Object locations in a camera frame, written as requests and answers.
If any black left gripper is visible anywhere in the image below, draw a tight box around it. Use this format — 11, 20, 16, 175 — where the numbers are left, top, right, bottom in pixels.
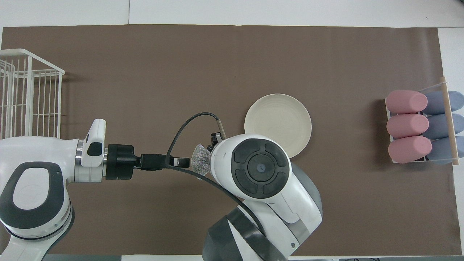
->
105, 144, 172, 181

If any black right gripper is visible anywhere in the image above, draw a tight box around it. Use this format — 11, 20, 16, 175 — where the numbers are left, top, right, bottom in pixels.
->
172, 132, 223, 168

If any clear plastic wrapper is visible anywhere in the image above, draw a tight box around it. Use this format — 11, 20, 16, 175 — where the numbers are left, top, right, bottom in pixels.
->
191, 144, 213, 177

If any cream round plate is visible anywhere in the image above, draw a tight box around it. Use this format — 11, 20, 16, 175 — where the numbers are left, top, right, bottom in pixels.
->
244, 94, 312, 158

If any brown table mat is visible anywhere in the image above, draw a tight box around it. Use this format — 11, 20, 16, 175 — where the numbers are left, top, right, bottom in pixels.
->
0, 24, 463, 256

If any pink plastic cup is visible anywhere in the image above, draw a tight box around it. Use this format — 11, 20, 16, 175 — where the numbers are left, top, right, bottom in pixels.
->
388, 136, 432, 164
386, 113, 430, 139
385, 90, 428, 114

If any blue plastic cup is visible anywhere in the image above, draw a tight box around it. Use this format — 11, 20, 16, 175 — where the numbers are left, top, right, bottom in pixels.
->
422, 91, 464, 116
426, 136, 464, 165
424, 113, 464, 139

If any white wire dish rack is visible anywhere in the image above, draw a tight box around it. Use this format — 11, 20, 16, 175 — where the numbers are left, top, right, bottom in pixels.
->
0, 49, 65, 139

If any white cup rack wooden handle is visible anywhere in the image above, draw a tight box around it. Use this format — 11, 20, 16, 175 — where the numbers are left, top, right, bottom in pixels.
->
385, 77, 461, 166

